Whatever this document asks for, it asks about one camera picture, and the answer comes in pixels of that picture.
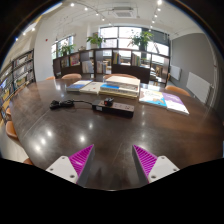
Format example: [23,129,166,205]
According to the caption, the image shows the blue cover book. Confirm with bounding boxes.
[65,79,94,93]

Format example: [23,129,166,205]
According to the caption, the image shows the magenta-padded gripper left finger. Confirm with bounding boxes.
[45,143,96,188]

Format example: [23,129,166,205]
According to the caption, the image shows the black power strip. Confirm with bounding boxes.
[91,99,135,119]

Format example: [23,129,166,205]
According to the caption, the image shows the dark open shelf unit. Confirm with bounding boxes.
[52,48,171,84]

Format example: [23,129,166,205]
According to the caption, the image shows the ceiling spot lights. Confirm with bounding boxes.
[14,0,164,42]

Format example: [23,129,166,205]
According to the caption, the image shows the thick white book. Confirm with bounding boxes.
[104,75,141,92]

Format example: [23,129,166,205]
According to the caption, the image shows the potted green plant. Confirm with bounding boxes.
[130,30,154,51]
[86,32,105,50]
[58,44,75,57]

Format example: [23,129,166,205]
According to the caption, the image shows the tall wall bookshelf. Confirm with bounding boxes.
[0,49,36,111]

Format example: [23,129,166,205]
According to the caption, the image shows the orange chairs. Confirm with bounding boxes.
[4,73,192,166]

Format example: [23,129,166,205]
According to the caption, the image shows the large white wall radiator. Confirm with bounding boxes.
[185,71,212,104]

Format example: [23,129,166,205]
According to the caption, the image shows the ceiling air conditioner unit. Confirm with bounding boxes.
[111,5,138,19]

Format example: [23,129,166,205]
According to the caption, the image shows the colourful illustrated book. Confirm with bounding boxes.
[138,87,168,109]

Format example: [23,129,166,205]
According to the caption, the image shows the purple and white book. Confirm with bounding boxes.
[162,92,190,116]

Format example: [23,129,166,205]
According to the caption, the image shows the cream yellow book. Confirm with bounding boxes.
[98,90,139,100]

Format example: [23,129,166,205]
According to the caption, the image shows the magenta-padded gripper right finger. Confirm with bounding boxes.
[131,144,181,185]

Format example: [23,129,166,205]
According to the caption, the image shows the blue and white book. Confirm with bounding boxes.
[99,83,140,96]

